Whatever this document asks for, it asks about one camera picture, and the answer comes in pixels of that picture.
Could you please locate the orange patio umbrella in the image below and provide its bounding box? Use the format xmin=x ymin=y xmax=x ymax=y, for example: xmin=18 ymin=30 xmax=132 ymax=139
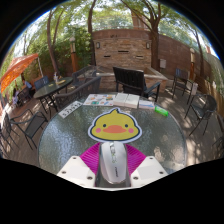
xmin=0 ymin=53 xmax=40 ymax=94

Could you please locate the forked-trunk tree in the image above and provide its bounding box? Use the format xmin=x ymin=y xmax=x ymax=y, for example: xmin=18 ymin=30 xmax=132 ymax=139
xmin=121 ymin=0 xmax=178 ymax=72

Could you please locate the white number label strip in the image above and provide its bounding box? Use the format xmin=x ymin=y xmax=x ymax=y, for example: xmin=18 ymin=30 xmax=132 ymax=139
xmin=58 ymin=100 xmax=84 ymax=120

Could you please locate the dark wicker chair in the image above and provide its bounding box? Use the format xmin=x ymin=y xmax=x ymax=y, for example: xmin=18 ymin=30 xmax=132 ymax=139
xmin=71 ymin=64 xmax=98 ymax=84
xmin=53 ymin=76 xmax=102 ymax=111

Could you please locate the small white and blue box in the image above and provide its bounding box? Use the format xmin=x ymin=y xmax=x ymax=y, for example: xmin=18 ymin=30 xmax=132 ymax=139
xmin=137 ymin=99 xmax=156 ymax=110

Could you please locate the black wooden chair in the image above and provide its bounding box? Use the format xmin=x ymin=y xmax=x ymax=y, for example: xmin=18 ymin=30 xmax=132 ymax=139
xmin=112 ymin=66 xmax=162 ymax=103

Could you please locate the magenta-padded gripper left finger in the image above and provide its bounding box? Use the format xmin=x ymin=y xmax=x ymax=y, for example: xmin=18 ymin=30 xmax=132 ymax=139
xmin=56 ymin=142 xmax=102 ymax=188

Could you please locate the white computer mouse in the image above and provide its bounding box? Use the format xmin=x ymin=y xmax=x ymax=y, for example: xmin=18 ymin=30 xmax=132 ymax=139
xmin=99 ymin=141 xmax=129 ymax=185

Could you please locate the white flat box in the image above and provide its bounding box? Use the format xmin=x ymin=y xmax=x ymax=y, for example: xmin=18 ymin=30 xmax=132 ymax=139
xmin=124 ymin=93 xmax=140 ymax=110
xmin=113 ymin=92 xmax=130 ymax=108

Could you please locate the wooden lamp post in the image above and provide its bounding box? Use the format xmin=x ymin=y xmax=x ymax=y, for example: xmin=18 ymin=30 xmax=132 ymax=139
xmin=189 ymin=47 xmax=196 ymax=81
xmin=69 ymin=35 xmax=78 ymax=73

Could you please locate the thin leaning tree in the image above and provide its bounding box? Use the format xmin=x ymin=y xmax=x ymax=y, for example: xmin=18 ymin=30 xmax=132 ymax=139
xmin=45 ymin=8 xmax=68 ymax=78

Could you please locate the black slatted patio chair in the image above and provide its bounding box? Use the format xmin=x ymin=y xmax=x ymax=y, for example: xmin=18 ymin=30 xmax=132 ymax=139
xmin=171 ymin=68 xmax=198 ymax=104

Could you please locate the blue patio chair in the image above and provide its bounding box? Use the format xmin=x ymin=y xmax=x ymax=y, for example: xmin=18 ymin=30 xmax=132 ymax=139
xmin=34 ymin=75 xmax=50 ymax=91

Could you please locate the green packet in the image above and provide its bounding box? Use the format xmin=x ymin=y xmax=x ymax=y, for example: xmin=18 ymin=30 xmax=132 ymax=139
xmin=154 ymin=105 xmax=170 ymax=118

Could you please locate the stone brick fountain wall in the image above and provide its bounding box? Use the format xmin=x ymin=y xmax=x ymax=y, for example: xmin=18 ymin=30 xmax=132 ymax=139
xmin=91 ymin=29 xmax=168 ymax=93

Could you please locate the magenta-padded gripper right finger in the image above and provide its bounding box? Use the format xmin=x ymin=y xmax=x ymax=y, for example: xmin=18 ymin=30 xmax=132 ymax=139
xmin=124 ymin=143 xmax=169 ymax=188

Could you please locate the yellow duck-shaped mouse pad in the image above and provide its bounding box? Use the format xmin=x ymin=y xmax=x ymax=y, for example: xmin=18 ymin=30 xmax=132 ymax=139
xmin=87 ymin=108 xmax=143 ymax=145

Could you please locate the dark metal mesh chair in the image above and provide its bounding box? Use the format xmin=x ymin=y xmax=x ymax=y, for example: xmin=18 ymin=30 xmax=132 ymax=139
xmin=1 ymin=109 xmax=49 ymax=151
xmin=184 ymin=93 xmax=218 ymax=137
xmin=211 ymin=114 xmax=224 ymax=154

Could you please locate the colourful sticker sheet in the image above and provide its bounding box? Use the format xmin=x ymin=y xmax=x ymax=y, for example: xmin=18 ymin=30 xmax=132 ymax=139
xmin=83 ymin=93 xmax=117 ymax=107

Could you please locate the round dark patio table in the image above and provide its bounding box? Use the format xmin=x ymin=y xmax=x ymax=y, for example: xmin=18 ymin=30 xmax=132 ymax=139
xmin=33 ymin=76 xmax=74 ymax=116

